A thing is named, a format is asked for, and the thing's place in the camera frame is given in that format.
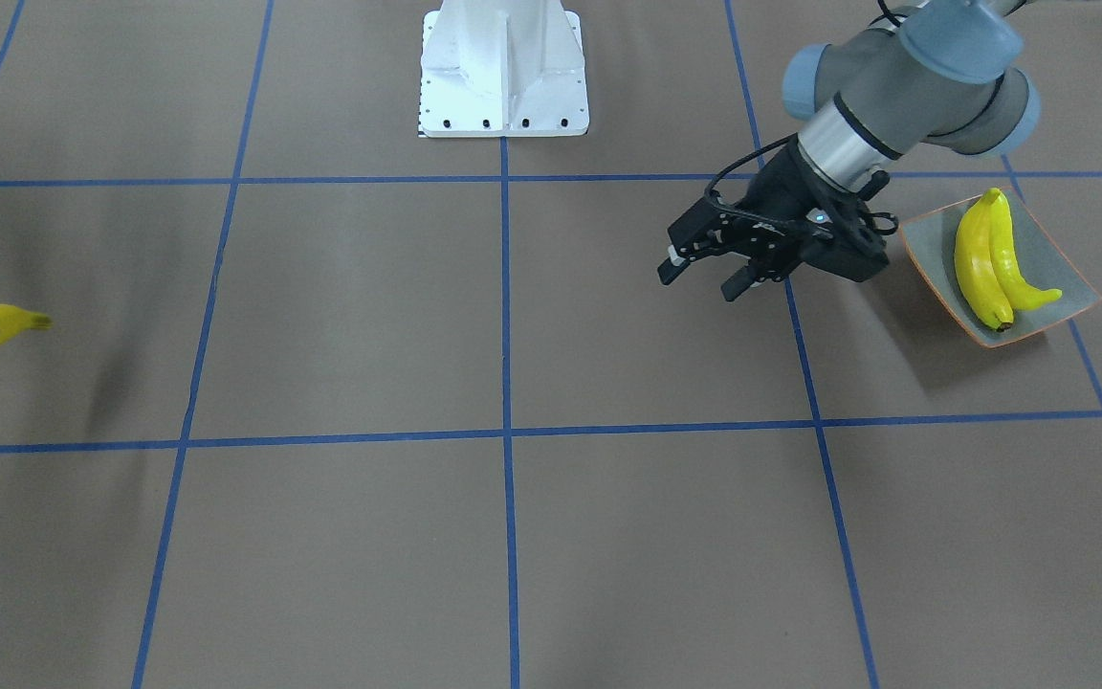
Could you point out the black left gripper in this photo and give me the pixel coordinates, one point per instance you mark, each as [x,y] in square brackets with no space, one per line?
[781,194]

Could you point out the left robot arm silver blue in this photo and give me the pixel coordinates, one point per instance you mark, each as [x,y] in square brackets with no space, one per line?
[929,72]

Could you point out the grey square plate orange rim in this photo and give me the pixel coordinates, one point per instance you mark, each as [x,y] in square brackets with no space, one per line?
[930,240]

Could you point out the brown paper table cover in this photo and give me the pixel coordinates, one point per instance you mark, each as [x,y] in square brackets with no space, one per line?
[328,405]

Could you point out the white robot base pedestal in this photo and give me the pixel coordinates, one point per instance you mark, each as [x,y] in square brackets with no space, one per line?
[502,69]

